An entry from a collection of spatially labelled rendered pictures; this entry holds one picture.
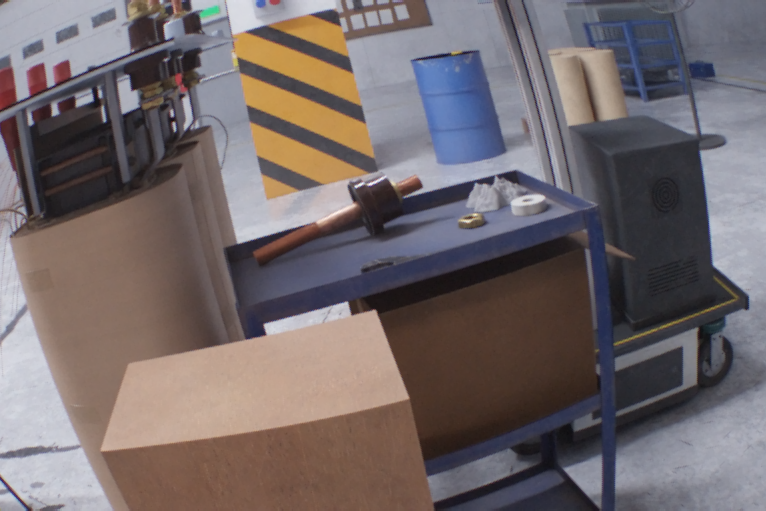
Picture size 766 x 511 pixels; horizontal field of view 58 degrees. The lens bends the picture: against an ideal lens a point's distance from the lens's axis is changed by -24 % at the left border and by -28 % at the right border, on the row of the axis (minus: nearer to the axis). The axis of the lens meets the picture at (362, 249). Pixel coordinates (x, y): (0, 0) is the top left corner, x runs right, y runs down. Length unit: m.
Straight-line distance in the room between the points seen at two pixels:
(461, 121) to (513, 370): 5.33
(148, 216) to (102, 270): 0.15
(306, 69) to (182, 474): 6.33
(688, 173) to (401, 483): 1.60
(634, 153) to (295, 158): 5.20
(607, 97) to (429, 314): 5.60
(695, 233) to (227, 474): 1.75
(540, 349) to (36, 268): 1.04
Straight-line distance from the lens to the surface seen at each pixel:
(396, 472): 0.92
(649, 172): 2.29
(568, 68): 6.79
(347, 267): 1.54
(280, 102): 7.14
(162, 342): 1.75
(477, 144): 6.86
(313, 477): 0.92
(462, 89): 6.79
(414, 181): 1.71
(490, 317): 1.52
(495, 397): 1.58
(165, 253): 1.72
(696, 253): 2.41
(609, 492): 1.76
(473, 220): 1.61
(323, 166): 7.21
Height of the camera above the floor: 1.29
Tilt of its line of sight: 15 degrees down
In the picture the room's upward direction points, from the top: 13 degrees counter-clockwise
